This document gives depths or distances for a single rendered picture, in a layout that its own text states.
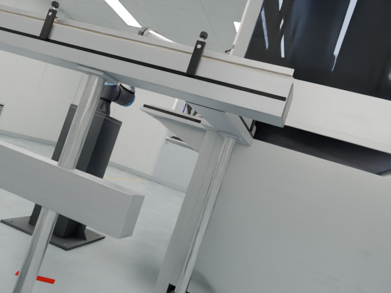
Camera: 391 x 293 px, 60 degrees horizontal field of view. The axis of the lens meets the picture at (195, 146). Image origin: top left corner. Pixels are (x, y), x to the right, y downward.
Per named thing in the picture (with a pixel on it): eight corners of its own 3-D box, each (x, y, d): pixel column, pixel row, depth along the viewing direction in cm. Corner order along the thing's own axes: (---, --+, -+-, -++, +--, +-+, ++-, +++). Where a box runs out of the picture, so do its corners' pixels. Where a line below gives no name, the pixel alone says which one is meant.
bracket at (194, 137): (205, 156, 179) (212, 133, 180) (203, 156, 176) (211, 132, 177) (149, 138, 189) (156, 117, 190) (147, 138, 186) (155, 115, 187)
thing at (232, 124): (223, 138, 165) (233, 107, 166) (253, 146, 160) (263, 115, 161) (180, 100, 99) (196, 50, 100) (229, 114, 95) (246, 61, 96)
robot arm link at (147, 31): (135, 17, 207) (184, 40, 177) (148, 26, 216) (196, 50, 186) (127, 34, 209) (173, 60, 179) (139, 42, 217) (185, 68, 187)
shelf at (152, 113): (241, 151, 233) (242, 148, 234) (222, 134, 167) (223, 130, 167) (179, 132, 247) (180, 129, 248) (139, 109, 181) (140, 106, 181)
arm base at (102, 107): (81, 107, 210) (86, 92, 210) (93, 112, 224) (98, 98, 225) (102, 113, 206) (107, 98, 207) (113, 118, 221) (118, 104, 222)
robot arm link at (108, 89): (89, 93, 215) (96, 74, 216) (106, 100, 225) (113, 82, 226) (100, 96, 207) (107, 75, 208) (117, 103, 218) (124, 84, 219)
